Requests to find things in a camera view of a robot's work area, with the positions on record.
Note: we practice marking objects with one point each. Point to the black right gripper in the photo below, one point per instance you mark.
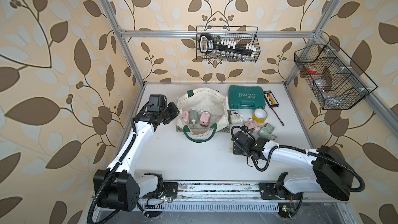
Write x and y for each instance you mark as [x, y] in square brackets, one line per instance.
[236, 150]

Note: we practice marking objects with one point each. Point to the pink pencil sharpener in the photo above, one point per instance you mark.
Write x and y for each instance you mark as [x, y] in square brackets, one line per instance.
[204, 119]
[252, 126]
[185, 116]

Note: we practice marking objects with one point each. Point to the yellow tape roll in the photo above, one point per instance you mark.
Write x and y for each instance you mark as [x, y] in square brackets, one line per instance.
[259, 115]

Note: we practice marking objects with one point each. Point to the red tape roll in basket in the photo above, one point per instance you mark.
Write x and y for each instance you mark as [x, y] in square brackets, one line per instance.
[312, 70]

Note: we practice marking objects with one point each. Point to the green plastic tool case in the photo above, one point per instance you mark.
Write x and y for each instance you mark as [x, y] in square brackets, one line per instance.
[248, 98]

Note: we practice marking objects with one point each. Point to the black wire basket wall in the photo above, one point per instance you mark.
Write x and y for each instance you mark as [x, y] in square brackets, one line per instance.
[242, 35]
[341, 82]

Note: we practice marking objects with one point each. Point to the black socket wrench set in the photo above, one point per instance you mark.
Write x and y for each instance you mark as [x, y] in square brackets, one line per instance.
[220, 45]

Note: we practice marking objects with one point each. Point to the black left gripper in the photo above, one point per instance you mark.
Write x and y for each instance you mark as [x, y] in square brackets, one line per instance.
[174, 111]

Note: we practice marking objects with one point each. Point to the black parallel charging board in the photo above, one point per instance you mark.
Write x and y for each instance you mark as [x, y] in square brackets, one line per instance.
[270, 99]

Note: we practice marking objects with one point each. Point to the cream floral tote bag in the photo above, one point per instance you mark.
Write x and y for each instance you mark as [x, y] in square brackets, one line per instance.
[204, 100]

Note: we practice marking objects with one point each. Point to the cream pencil sharpener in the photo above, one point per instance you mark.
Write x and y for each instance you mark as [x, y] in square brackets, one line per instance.
[234, 117]

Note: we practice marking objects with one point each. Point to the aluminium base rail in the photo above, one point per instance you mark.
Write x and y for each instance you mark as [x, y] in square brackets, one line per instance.
[230, 191]

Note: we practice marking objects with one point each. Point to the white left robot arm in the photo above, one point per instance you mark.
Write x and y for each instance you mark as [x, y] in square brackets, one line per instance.
[122, 168]

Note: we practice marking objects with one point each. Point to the black wire basket right wall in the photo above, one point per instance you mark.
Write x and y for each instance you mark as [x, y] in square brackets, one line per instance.
[341, 82]

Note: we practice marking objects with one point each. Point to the green pencil sharpener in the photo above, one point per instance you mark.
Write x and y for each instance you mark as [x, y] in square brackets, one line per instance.
[193, 117]
[267, 132]

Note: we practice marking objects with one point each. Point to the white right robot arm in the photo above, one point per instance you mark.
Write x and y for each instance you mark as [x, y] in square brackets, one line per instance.
[320, 170]

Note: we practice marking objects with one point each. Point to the black wire basket back wall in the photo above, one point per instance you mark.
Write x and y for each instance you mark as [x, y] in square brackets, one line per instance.
[242, 35]

